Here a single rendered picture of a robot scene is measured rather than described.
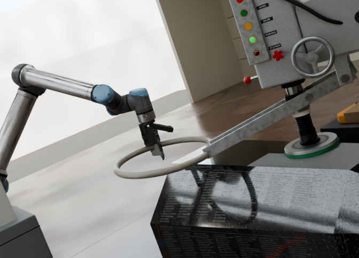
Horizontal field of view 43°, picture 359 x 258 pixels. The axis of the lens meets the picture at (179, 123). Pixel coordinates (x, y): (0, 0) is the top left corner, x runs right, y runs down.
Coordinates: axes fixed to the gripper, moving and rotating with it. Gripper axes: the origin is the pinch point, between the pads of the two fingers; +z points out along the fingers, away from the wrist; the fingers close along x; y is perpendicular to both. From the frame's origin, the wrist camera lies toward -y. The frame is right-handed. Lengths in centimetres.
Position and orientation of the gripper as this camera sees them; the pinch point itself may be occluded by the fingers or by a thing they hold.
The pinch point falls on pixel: (163, 156)
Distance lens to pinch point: 236.4
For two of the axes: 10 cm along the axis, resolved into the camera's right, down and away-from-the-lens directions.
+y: -9.4, 3.1, -1.1
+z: 2.9, 9.4, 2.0
